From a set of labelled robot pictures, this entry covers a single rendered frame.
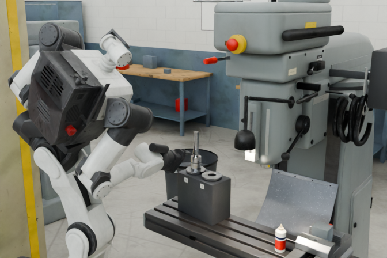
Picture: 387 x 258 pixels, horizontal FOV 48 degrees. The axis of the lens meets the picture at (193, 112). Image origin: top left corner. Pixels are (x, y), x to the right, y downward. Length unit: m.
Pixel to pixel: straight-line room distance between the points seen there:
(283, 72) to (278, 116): 0.17
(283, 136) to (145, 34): 6.44
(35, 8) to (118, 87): 7.71
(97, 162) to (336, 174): 1.04
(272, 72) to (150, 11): 6.37
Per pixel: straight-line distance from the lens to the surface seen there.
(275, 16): 1.37
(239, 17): 1.41
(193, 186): 1.93
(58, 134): 1.55
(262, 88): 1.53
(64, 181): 1.73
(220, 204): 1.92
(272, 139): 1.56
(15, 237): 3.14
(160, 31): 7.61
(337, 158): 1.98
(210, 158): 3.90
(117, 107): 1.43
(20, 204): 3.07
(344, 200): 2.07
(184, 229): 1.91
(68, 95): 1.43
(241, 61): 1.52
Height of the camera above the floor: 1.87
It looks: 14 degrees down
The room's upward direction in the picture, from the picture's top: straight up
